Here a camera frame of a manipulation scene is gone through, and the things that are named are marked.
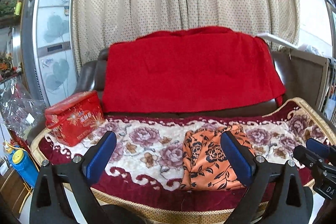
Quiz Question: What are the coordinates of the orange floral cloth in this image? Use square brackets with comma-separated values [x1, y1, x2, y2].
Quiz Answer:
[179, 124, 255, 191]

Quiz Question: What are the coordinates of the blue yellow plastic jug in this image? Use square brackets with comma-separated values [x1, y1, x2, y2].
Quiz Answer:
[9, 149, 39, 188]

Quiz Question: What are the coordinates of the red gift box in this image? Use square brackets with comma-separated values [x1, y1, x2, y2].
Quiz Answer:
[45, 91, 105, 147]

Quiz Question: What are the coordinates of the grey framed panel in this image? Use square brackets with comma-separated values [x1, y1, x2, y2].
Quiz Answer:
[271, 49, 330, 110]

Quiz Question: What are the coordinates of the floral plush sofa cover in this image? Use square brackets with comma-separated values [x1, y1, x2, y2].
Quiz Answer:
[30, 98, 335, 223]

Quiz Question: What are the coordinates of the clear plastic bag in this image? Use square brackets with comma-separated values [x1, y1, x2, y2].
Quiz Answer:
[1, 79, 46, 140]

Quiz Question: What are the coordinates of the flower pot on shelf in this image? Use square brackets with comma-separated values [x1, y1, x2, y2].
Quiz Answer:
[0, 52, 22, 81]

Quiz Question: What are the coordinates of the red blanket on sofa back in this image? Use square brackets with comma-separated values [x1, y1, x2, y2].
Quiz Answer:
[102, 27, 286, 113]

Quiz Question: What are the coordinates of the white floor air conditioner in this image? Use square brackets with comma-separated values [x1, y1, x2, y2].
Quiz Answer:
[22, 0, 78, 107]

